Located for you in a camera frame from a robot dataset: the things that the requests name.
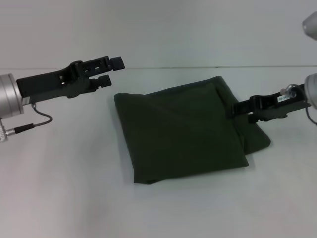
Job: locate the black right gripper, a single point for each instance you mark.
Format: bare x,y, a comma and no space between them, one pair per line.
280,104

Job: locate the dark green shirt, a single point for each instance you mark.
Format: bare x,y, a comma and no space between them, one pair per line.
188,129

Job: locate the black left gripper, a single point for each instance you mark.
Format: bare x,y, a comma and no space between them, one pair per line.
57,80

